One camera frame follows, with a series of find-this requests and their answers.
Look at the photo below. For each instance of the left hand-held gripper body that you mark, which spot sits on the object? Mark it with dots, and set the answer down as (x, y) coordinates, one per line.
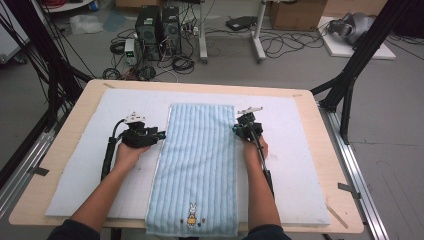
(138, 136)

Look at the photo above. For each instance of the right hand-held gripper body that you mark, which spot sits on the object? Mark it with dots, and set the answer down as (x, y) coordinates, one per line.
(250, 130)

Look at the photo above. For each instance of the light blue striped towel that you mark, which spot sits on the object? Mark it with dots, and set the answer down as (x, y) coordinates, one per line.
(196, 160)

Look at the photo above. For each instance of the person's right hand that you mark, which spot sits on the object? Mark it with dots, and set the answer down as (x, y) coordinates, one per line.
(253, 151)

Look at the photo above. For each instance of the person's left hand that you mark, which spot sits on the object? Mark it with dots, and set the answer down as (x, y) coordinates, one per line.
(128, 156)

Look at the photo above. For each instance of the light wooden table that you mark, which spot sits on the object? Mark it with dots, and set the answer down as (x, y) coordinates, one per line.
(316, 133)

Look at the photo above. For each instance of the white foam mat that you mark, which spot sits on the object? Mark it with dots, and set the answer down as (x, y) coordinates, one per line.
(300, 186)

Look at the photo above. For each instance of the grey power supply unit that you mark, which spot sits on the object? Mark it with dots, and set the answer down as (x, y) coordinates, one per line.
(130, 51)

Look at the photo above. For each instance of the white desk leg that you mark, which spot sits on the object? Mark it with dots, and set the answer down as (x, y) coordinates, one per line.
(258, 36)
(202, 33)

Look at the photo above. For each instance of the black computer tower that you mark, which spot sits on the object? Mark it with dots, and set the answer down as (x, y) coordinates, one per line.
(171, 30)
(148, 33)

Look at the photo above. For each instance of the person's dark right sleeve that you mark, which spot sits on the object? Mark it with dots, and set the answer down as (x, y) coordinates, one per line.
(266, 233)

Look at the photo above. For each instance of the person's dark sleeve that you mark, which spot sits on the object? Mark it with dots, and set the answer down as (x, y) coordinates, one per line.
(71, 231)
(266, 233)

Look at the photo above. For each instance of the black flat device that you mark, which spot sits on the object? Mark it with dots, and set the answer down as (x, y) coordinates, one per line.
(241, 22)

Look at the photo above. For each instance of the black tape piece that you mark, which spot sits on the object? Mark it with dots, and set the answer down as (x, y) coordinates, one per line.
(348, 190)
(38, 171)

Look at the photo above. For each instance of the person's dark left sleeve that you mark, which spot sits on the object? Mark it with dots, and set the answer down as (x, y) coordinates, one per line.
(71, 231)

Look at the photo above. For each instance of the teal plastic sheet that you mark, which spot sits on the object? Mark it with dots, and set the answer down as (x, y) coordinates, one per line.
(115, 20)

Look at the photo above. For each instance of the thin wooden stick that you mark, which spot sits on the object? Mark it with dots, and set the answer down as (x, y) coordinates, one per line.
(337, 216)

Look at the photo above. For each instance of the brown cardboard box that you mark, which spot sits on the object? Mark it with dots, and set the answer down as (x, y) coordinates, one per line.
(296, 15)

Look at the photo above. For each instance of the clear plastic bag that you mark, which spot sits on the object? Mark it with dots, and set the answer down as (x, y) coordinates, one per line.
(85, 24)

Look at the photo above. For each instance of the grey headset device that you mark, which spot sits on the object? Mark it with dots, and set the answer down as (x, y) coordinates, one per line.
(353, 28)

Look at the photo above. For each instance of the white floor board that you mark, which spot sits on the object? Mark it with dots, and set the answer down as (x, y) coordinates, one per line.
(376, 51)

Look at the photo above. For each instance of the black metal frame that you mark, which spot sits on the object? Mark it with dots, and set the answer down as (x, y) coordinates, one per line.
(360, 56)
(50, 66)

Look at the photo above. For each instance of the aluminium rail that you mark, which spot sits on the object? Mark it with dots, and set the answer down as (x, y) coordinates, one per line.
(356, 173)
(23, 166)

